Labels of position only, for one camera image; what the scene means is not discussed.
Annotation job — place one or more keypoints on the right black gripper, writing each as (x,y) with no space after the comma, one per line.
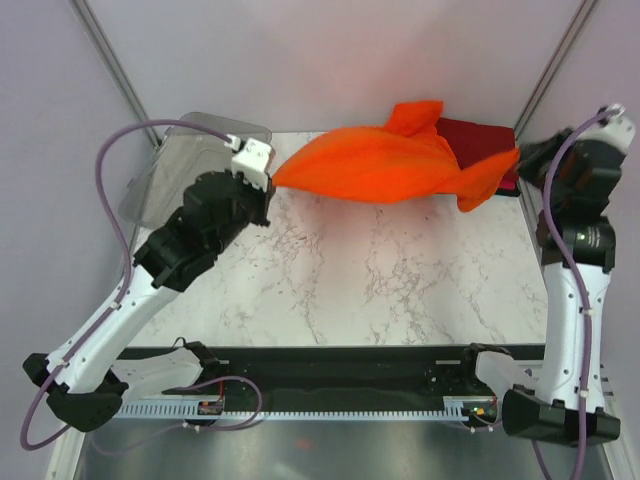
(533,154)

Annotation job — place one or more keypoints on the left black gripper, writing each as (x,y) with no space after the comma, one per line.
(261,195)

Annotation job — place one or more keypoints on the orange t shirt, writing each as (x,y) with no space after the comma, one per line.
(401,160)

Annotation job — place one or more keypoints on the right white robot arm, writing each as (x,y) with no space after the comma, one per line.
(576,171)

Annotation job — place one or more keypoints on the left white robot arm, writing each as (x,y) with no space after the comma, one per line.
(84,381)

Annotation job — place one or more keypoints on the pink folded shirt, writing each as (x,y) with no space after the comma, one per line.
(508,183)

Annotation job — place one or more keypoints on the black folded shirt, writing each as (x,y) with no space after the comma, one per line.
(511,193)

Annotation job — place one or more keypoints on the dark red folded shirt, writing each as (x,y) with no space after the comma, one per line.
(472,142)

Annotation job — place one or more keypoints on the clear plastic bin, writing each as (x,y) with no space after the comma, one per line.
(185,180)

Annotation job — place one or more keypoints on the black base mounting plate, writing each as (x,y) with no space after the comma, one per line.
(404,375)

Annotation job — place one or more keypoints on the right aluminium frame post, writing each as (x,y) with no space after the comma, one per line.
(555,63)

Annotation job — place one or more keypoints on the aluminium frame post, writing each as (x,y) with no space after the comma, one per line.
(108,56)
(555,63)

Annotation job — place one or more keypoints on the left aluminium frame post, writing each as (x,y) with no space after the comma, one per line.
(108,56)

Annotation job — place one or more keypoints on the white slotted cable duct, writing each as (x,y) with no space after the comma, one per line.
(209,408)

